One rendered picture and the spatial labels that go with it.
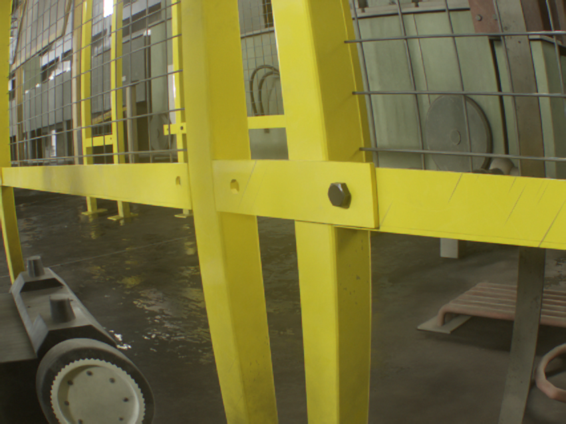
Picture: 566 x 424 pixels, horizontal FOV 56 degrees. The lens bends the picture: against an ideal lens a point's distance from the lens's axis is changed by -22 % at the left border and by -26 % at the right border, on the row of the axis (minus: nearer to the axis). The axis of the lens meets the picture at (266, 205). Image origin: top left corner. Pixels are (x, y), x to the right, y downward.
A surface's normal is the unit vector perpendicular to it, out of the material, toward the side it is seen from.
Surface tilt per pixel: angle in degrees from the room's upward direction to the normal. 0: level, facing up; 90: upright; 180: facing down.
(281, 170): 90
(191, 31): 90
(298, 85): 90
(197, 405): 0
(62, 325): 0
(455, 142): 90
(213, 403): 0
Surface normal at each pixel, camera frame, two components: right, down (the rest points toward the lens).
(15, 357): -0.09, -0.98
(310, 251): -0.77, 0.17
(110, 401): 0.48, 0.09
